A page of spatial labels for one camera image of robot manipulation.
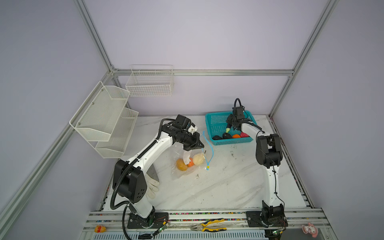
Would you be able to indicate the pink apple toy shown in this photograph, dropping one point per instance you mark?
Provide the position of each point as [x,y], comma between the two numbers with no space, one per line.
[243,135]

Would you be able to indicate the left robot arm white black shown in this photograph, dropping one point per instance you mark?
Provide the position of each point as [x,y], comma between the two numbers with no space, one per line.
[130,184]

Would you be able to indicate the white wire wall basket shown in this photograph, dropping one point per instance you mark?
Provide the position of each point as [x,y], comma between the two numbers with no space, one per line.
[151,81]

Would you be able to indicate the clear zip top bag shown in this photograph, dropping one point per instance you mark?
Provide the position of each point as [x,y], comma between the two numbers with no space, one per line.
[180,153]

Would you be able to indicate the white mesh two-tier shelf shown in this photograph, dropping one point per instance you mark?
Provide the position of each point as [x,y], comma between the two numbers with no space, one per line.
[105,121]

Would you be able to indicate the white work glove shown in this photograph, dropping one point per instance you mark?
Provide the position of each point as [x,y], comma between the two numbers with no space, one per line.
[152,187]

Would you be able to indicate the cream round toy food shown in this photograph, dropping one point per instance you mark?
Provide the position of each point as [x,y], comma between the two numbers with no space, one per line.
[199,159]

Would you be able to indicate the dark avocado toy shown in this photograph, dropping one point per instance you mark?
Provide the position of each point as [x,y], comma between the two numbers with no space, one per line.
[216,138]
[227,136]

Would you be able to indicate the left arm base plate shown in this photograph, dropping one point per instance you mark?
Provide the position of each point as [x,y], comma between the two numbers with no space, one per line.
[153,221]

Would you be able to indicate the yellow handled pliers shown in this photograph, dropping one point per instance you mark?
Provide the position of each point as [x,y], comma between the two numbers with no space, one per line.
[210,226]

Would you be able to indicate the black eggplant toy green stem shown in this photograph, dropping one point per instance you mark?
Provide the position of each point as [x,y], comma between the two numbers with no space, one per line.
[231,127]

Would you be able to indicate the pink white plush toy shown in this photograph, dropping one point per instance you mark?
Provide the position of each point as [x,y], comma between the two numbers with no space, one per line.
[310,229]

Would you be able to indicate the yellow mango toy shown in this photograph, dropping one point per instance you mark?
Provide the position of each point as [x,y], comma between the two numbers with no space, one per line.
[181,166]

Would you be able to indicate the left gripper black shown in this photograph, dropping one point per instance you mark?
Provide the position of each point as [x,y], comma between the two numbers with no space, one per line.
[196,143]

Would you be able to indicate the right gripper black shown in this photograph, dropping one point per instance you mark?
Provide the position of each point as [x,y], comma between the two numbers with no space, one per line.
[229,118]

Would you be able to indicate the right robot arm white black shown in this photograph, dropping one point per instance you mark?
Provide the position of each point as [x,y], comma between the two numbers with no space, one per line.
[268,155]

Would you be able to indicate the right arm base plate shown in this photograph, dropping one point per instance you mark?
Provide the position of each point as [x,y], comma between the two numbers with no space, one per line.
[265,220]

